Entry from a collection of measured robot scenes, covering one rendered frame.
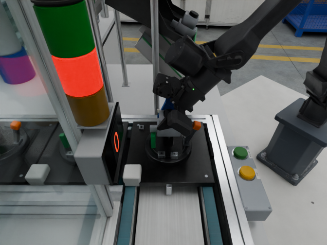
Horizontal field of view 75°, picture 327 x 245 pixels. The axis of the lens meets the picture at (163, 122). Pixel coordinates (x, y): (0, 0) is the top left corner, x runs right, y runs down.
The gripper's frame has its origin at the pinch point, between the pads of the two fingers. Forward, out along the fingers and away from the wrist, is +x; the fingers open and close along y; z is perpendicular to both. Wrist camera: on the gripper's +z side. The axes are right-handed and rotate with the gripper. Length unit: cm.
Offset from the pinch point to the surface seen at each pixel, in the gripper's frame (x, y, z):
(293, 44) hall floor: -47, -315, -236
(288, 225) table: -1.7, 17.9, -41.4
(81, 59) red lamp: -14.5, 21.1, 23.2
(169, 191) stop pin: 11.6, 13.0, -10.2
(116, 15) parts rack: 5, -52, 22
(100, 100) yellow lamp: -10.2, 20.2, 18.9
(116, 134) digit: -4.0, 18.4, 13.5
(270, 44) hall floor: -24, -317, -206
